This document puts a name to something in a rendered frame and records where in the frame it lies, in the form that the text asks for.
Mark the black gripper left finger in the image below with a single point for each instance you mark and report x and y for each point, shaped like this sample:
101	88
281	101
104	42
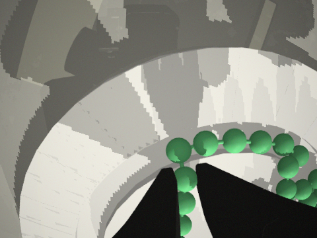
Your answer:
158	214

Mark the white round board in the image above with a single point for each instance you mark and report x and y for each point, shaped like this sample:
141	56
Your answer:
98	161

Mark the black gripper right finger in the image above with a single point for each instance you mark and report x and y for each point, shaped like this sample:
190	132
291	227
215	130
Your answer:
236	208

